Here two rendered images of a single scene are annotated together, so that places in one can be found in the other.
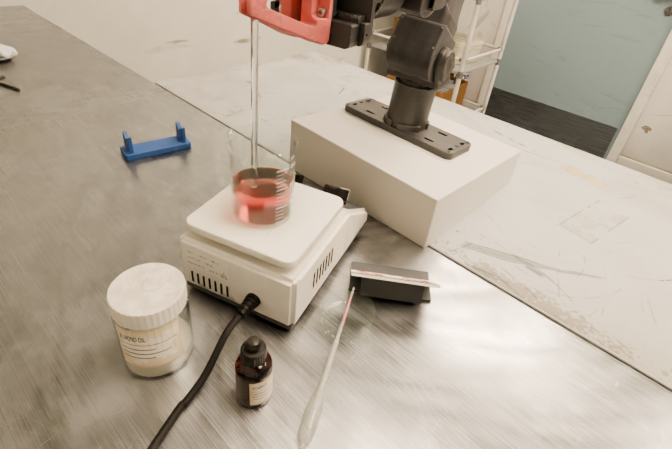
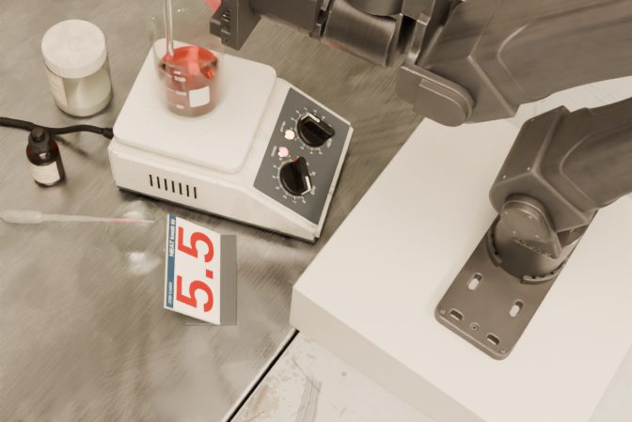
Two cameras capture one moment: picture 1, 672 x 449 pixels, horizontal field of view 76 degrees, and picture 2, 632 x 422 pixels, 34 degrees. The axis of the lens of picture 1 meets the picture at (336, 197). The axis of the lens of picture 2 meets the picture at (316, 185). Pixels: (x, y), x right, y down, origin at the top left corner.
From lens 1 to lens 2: 0.78 m
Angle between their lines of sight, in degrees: 56
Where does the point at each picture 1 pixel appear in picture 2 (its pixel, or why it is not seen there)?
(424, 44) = (512, 164)
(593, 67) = not seen: outside the picture
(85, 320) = (107, 32)
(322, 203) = (221, 147)
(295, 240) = (147, 132)
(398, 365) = (90, 289)
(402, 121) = (495, 230)
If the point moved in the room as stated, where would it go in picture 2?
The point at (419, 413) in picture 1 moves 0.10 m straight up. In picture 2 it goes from (39, 307) to (18, 254)
